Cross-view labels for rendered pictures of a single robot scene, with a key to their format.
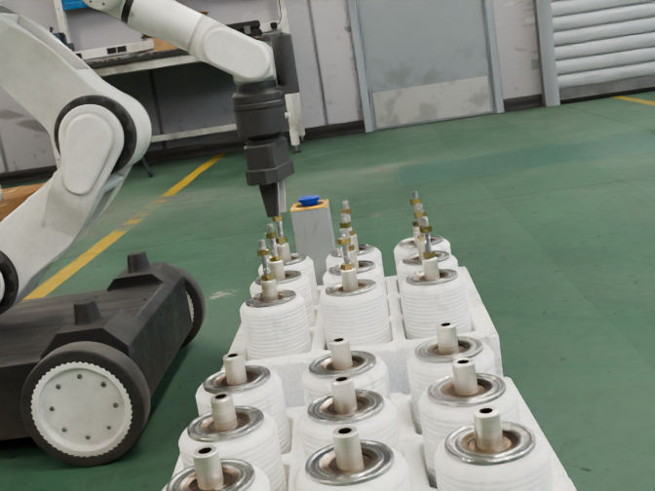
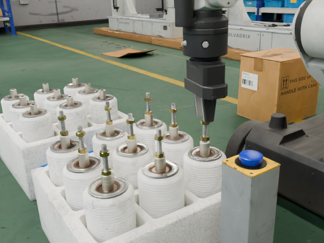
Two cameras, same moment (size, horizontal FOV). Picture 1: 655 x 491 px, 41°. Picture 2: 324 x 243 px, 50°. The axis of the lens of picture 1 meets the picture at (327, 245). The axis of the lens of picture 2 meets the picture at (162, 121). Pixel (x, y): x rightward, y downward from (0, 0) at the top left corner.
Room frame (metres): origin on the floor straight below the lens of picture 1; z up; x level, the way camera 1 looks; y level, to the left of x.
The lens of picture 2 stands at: (1.97, -0.42, 0.60)
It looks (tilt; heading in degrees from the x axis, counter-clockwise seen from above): 21 degrees down; 143
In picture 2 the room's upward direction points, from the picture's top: 2 degrees counter-clockwise
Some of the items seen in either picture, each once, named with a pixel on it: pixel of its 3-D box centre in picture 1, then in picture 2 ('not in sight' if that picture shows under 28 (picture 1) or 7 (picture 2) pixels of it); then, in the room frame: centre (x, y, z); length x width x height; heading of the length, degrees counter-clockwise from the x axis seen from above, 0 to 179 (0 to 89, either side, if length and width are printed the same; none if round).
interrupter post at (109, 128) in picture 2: (349, 280); (110, 129); (1.22, -0.02, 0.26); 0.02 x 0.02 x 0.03
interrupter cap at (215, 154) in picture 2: (285, 260); (204, 154); (1.46, 0.08, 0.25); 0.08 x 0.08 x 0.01
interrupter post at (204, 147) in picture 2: (284, 253); (204, 148); (1.46, 0.08, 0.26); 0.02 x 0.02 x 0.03
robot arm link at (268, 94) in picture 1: (262, 73); (203, 3); (1.47, 0.06, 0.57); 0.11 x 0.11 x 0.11; 88
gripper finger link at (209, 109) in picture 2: (278, 194); (209, 108); (1.49, 0.07, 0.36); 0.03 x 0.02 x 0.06; 73
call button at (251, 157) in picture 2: (309, 202); (250, 159); (1.63, 0.02, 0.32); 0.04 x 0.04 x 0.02
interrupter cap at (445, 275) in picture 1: (432, 278); (66, 146); (1.21, -0.14, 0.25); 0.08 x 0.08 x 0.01
